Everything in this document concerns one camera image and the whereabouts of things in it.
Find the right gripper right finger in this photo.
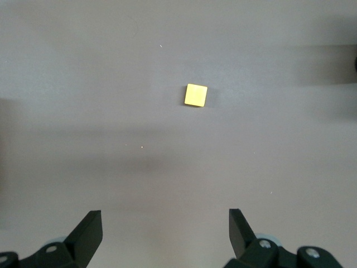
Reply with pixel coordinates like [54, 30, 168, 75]
[225, 208, 344, 268]

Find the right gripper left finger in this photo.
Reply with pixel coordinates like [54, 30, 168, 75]
[0, 209, 104, 268]

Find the yellow wooden block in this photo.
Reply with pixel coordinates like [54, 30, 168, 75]
[183, 83, 209, 108]

